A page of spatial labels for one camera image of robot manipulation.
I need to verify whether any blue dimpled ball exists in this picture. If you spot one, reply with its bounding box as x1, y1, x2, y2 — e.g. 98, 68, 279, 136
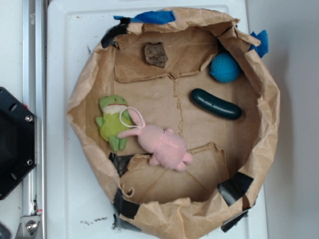
209, 52, 241, 83

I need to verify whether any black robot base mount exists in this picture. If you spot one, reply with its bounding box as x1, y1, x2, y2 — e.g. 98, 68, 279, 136
0, 87, 36, 200

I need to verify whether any green plush frog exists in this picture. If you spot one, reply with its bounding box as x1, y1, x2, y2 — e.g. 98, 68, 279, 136
95, 95, 133, 152

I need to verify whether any dark green toy cucumber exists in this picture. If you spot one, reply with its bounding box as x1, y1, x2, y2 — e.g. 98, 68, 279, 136
190, 88, 243, 120

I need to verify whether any aluminium frame rail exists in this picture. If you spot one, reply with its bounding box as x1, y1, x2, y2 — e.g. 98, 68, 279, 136
15, 0, 49, 239

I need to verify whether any grey brown rock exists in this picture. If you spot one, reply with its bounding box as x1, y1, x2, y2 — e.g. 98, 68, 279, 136
144, 42, 168, 68

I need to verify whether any brown paper bag bin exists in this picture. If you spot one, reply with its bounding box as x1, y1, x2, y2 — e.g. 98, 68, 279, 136
67, 7, 280, 239

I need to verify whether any pink plush bunny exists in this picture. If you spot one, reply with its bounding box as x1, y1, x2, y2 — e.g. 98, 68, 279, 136
117, 107, 193, 172

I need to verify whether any white plastic tray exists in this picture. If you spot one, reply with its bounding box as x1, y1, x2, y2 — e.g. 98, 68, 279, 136
45, 0, 269, 239

